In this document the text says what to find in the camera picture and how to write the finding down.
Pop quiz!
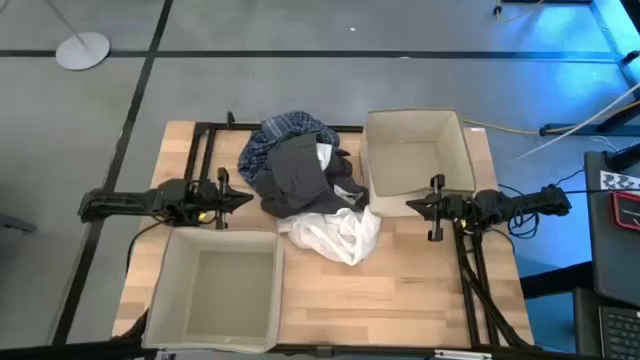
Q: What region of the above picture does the dark grey garment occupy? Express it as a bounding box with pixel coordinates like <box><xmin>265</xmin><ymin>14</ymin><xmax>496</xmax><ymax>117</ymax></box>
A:
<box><xmin>252</xmin><ymin>130</ymin><xmax>370</xmax><ymax>220</ymax></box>

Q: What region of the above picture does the blue plaid shirt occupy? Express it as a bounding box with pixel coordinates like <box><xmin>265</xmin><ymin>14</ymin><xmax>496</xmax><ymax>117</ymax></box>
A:
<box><xmin>237</xmin><ymin>110</ymin><xmax>342</xmax><ymax>186</ymax></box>

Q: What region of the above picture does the yellow floor cable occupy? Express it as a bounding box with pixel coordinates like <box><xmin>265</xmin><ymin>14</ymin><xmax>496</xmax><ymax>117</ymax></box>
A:
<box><xmin>460</xmin><ymin>98</ymin><xmax>640</xmax><ymax>136</ymax></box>

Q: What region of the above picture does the grey chair leg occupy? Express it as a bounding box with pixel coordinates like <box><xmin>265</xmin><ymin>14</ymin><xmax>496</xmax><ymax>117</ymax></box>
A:
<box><xmin>0</xmin><ymin>212</ymin><xmax>38</xmax><ymax>234</ymax></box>

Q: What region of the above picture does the black floor stand bar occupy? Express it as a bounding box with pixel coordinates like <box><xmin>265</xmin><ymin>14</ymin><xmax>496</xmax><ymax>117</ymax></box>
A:
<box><xmin>538</xmin><ymin>99</ymin><xmax>640</xmax><ymax>137</ymax></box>

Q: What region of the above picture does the grey round floor stand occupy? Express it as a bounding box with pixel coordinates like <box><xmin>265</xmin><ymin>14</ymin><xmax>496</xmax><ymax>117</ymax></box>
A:
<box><xmin>44</xmin><ymin>0</ymin><xmax>111</xmax><ymax>71</ymax></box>

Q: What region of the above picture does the black laptop keyboard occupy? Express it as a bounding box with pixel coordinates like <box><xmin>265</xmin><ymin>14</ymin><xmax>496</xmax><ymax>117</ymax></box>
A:
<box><xmin>572</xmin><ymin>285</ymin><xmax>640</xmax><ymax>360</ymax></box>

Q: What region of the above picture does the beige fabric storage bin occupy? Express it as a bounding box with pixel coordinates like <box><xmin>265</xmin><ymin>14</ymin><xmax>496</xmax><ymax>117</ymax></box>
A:
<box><xmin>141</xmin><ymin>227</ymin><xmax>285</xmax><ymax>354</ymax></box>
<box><xmin>359</xmin><ymin>108</ymin><xmax>476</xmax><ymax>219</ymax></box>

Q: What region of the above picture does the white garment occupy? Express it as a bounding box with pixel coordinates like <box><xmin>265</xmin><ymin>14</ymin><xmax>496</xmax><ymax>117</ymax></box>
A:
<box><xmin>277</xmin><ymin>142</ymin><xmax>382</xmax><ymax>267</ymax></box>

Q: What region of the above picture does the black-white marker tag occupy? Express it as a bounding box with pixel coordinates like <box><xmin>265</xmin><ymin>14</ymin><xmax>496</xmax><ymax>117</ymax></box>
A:
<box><xmin>599</xmin><ymin>169</ymin><xmax>640</xmax><ymax>193</ymax></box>

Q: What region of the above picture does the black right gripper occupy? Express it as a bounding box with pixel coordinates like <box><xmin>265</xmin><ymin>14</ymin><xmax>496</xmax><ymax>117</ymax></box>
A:
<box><xmin>405</xmin><ymin>173</ymin><xmax>476</xmax><ymax>243</ymax></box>

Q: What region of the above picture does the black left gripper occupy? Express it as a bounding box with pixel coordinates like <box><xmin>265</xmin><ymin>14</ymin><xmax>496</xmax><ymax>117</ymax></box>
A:
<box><xmin>187</xmin><ymin>167</ymin><xmax>255</xmax><ymax>231</ymax></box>

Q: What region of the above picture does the black cable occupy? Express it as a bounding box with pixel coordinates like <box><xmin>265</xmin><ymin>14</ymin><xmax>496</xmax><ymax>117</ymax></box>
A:
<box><xmin>124</xmin><ymin>219</ymin><xmax>169</xmax><ymax>274</ymax></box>

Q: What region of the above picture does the black floor beam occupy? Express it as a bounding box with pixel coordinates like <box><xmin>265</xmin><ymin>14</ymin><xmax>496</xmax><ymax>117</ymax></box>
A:
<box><xmin>519</xmin><ymin>259</ymin><xmax>594</xmax><ymax>300</ymax></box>

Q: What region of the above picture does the black side desk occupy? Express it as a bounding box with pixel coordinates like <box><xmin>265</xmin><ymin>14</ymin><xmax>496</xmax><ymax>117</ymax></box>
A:
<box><xmin>583</xmin><ymin>149</ymin><xmax>640</xmax><ymax>307</ymax></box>

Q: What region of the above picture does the blue-lit metal beam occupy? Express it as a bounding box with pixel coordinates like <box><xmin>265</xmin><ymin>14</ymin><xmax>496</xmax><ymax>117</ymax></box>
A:
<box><xmin>589</xmin><ymin>0</ymin><xmax>640</xmax><ymax>86</ymax></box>

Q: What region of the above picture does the white label strip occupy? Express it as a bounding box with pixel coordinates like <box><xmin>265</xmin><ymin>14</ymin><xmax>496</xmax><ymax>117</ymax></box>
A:
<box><xmin>433</xmin><ymin>349</ymin><xmax>494</xmax><ymax>360</ymax></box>

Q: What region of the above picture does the white floor cable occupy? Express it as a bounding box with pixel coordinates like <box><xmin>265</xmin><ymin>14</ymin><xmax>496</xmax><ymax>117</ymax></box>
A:
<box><xmin>504</xmin><ymin>82</ymin><xmax>640</xmax><ymax>162</ymax></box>

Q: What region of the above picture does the red-edged black device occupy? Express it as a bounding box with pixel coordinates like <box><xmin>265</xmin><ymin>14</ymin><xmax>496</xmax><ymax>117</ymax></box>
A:
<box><xmin>608</xmin><ymin>190</ymin><xmax>640</xmax><ymax>232</ymax></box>

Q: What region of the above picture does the blue cable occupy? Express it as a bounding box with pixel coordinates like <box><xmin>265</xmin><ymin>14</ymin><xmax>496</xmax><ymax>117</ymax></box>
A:
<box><xmin>498</xmin><ymin>183</ymin><xmax>541</xmax><ymax>240</ymax></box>

